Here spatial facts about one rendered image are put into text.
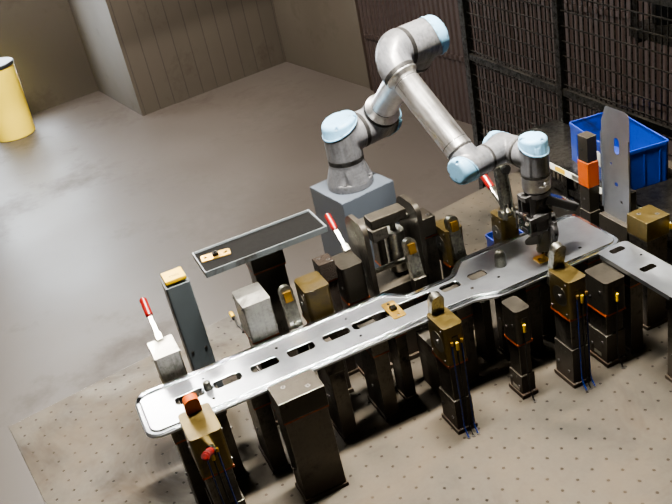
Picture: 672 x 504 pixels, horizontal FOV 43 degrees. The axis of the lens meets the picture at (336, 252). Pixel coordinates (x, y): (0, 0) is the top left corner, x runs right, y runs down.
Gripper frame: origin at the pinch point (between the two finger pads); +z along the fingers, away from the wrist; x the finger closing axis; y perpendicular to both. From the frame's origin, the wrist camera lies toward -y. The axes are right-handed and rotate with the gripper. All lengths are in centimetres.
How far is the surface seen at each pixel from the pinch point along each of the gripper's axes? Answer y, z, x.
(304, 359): 75, 2, 0
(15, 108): 120, 79, -585
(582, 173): -28.6, -5.8, -21.0
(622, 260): -13.0, 1.7, 14.9
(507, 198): -0.8, -8.5, -19.4
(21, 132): 123, 100, -585
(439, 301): 40.0, -6.5, 10.4
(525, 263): 6.9, 1.8, -0.9
